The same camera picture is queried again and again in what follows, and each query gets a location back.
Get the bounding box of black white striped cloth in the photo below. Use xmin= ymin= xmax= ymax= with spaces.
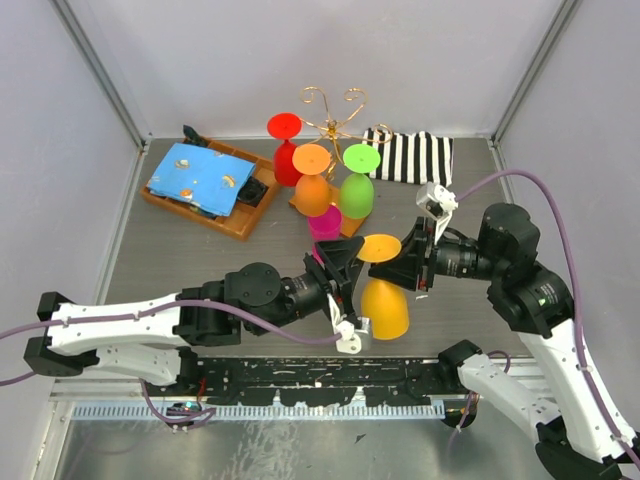
xmin=361 ymin=129 xmax=454 ymax=188

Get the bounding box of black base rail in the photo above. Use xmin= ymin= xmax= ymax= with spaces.
xmin=144 ymin=355 xmax=501 ymax=407

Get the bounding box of blue patterned cloth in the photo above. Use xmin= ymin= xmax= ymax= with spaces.
xmin=147 ymin=143 xmax=255 ymax=217

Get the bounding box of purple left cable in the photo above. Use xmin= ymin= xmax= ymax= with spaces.
xmin=0 ymin=299 xmax=346 ymax=434

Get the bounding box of wooden compartment tray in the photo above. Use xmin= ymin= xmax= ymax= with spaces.
xmin=140 ymin=139 xmax=280 ymax=241

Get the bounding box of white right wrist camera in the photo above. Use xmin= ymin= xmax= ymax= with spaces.
xmin=416 ymin=182 xmax=458 ymax=245

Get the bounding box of pink plastic wine glass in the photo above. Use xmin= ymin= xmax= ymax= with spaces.
xmin=307 ymin=205 xmax=342 ymax=242

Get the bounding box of orange plastic wine glass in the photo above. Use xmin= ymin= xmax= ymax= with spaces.
xmin=292 ymin=143 xmax=331 ymax=217

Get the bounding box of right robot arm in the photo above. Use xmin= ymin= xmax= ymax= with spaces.
xmin=369 ymin=203 xmax=639 ymax=479

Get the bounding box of yellow plastic wine glass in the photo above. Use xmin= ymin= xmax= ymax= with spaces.
xmin=358 ymin=234 xmax=410 ymax=341

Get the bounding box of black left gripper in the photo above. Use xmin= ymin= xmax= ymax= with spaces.
xmin=253 ymin=236 xmax=367 ymax=340

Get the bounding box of dark patterned cloth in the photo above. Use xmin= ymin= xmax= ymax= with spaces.
xmin=182 ymin=125 xmax=210 ymax=148

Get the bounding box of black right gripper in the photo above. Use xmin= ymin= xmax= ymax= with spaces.
xmin=367 ymin=213 xmax=502 ymax=289

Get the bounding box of green plastic wine glass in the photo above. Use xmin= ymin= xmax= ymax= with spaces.
xmin=339 ymin=144 xmax=381 ymax=219

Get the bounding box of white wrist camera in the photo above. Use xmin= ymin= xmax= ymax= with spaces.
xmin=328 ymin=295 xmax=372 ymax=355
xmin=416 ymin=182 xmax=458 ymax=245

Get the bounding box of red plastic wine glass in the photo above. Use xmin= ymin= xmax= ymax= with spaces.
xmin=267 ymin=112 xmax=302 ymax=187

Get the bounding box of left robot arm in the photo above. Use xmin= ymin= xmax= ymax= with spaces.
xmin=24 ymin=237 xmax=372 ymax=396

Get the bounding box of black item in tray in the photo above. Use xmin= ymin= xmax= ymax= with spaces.
xmin=237 ymin=176 xmax=268 ymax=207

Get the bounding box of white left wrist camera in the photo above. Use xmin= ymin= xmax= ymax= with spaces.
xmin=328 ymin=295 xmax=372 ymax=355

